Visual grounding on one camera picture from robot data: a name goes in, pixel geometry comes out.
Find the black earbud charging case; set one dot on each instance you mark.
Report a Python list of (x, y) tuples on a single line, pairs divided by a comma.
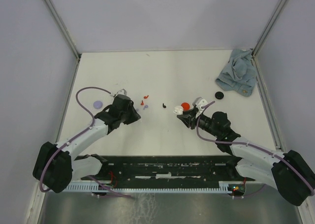
[(219, 95)]

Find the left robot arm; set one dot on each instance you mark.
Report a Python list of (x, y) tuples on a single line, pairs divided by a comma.
[(58, 164)]

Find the aluminium frame post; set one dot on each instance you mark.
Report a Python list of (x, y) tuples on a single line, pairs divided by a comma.
[(62, 27), (280, 6)]

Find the blue denim cloth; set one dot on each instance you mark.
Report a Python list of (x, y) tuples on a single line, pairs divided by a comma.
[(238, 74)]

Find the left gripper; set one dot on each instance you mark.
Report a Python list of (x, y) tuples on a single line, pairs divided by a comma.
[(135, 115)]

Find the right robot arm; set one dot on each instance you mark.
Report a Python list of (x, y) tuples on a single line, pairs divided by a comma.
[(288, 173)]

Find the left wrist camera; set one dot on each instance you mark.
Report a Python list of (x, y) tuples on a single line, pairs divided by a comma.
[(121, 92)]

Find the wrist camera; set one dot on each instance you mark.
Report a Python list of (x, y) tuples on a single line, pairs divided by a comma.
[(121, 92), (200, 103)]

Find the left aluminium frame post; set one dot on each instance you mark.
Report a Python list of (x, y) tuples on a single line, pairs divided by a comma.
[(62, 27)]

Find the right aluminium frame post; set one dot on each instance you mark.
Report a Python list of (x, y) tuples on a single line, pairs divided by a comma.
[(280, 6)]

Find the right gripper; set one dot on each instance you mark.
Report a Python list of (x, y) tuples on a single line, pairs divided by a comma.
[(189, 118)]

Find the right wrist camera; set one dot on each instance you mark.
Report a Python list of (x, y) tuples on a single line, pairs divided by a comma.
[(200, 103)]

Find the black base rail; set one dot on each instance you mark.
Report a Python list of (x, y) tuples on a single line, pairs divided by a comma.
[(168, 172)]

